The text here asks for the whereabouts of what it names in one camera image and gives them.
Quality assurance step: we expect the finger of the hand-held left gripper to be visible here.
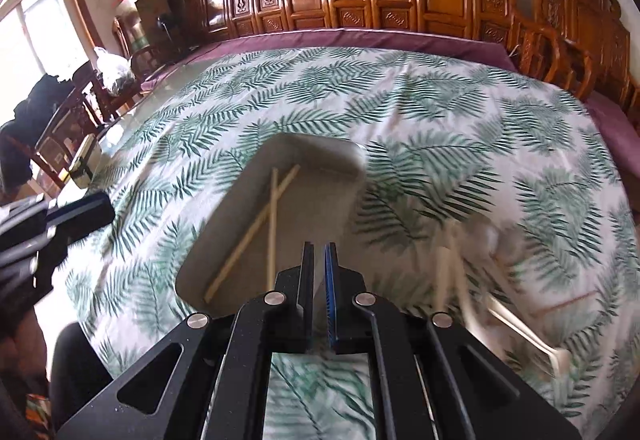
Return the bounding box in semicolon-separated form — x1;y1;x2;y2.
46;191;117;242
30;240;68;293

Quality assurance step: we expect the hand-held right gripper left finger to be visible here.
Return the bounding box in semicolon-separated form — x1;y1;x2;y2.
55;242;316;440

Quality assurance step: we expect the grey rectangular tray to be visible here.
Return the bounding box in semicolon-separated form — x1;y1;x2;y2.
176;132;370;321

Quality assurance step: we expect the dark wooden chair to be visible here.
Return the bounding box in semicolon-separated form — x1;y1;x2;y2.
32;85;108;193

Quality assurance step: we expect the lunch box with yellow trim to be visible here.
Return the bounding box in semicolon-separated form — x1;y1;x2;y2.
67;135;102;189

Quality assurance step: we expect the wooden framed window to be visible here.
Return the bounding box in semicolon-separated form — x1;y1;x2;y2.
0;0;103;121

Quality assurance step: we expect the leaf print tablecloth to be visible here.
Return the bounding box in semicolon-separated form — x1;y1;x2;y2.
65;47;640;440

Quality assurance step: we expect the wooden chair with clothes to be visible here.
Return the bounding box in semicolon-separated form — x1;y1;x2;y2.
0;72;76;191

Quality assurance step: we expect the clear plastic bag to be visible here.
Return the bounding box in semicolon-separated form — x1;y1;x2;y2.
94;46;137;97

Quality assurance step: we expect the wooden chair with curved armrest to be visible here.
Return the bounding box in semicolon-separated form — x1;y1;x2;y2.
510;17;596;101

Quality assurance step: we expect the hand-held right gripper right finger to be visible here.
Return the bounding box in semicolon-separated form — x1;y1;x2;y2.
324;242;583;440

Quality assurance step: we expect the black pants leg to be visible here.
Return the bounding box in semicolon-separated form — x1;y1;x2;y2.
49;321;115;428

